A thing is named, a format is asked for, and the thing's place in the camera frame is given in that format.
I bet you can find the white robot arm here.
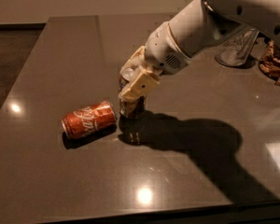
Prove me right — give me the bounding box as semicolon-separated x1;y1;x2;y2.
119;0;280;102

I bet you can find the brown snack bag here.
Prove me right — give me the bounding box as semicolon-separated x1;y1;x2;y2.
259;41;280;86

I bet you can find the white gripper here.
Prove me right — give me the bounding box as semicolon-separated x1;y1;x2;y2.
119;21;191;102

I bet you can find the clear glass jar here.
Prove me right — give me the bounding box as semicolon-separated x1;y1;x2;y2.
215;28;259;67

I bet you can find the red coke can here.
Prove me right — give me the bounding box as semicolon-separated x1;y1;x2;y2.
62;101;117;139

